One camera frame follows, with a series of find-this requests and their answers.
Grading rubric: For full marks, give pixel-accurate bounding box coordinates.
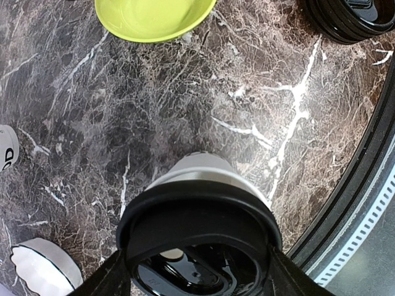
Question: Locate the black table edge rail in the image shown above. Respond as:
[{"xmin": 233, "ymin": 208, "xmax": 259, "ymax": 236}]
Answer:
[{"xmin": 288, "ymin": 58, "xmax": 394, "ymax": 269}]

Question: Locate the grey slotted cable duct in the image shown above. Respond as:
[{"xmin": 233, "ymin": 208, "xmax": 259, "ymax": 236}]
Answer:
[{"xmin": 314, "ymin": 175, "xmax": 394, "ymax": 287}]

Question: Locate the green bowl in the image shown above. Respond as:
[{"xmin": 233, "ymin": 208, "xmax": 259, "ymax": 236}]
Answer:
[{"xmin": 94, "ymin": 0, "xmax": 216, "ymax": 43}]

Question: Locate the stack of black lids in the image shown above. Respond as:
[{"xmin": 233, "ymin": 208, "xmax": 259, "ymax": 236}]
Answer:
[{"xmin": 299, "ymin": 0, "xmax": 394, "ymax": 45}]

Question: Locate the white paper cup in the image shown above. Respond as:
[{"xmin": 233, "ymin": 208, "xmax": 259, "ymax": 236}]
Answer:
[{"xmin": 144, "ymin": 152, "xmax": 273, "ymax": 215}]

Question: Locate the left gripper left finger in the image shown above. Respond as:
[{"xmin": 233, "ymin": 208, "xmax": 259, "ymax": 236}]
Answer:
[{"xmin": 69, "ymin": 250, "xmax": 131, "ymax": 296}]

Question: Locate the white scalloped bowl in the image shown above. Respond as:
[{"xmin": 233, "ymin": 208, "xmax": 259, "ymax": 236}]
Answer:
[{"xmin": 10, "ymin": 237, "xmax": 83, "ymax": 295}]

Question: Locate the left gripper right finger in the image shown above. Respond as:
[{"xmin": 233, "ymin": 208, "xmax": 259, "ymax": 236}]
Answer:
[{"xmin": 265, "ymin": 245, "xmax": 333, "ymax": 296}]

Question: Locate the stack of white paper cups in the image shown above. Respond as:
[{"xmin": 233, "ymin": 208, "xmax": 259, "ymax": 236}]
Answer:
[{"xmin": 0, "ymin": 125, "xmax": 20, "ymax": 171}]

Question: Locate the black plastic cup lid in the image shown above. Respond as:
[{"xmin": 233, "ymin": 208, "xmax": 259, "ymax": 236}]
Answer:
[{"xmin": 116, "ymin": 181, "xmax": 283, "ymax": 295}]

